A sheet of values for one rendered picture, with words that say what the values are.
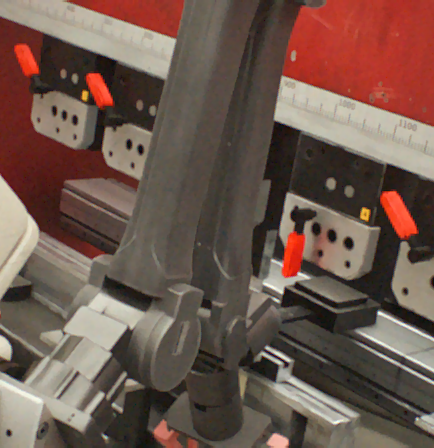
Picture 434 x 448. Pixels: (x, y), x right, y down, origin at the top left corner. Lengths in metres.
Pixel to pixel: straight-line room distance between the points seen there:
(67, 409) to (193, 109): 0.28
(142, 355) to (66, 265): 0.98
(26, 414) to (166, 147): 0.26
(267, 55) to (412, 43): 0.39
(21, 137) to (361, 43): 1.13
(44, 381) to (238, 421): 0.34
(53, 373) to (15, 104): 1.49
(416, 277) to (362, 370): 0.47
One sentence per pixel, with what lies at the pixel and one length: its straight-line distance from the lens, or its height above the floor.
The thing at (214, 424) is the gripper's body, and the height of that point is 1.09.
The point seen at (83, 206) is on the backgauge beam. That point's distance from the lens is 2.39.
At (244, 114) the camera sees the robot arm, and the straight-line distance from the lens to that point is 1.11.
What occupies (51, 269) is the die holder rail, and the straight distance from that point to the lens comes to 2.05.
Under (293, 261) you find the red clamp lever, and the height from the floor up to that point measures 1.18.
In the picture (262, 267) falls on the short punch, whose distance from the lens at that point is 1.69.
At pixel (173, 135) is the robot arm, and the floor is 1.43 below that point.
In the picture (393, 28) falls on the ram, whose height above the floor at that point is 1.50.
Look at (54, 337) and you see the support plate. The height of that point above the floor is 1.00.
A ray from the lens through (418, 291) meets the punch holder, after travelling 1.47.
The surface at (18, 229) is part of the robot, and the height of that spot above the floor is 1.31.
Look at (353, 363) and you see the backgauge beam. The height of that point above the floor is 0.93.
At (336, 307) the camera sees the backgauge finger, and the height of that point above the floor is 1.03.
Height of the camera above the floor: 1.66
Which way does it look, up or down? 17 degrees down
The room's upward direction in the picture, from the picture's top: 10 degrees clockwise
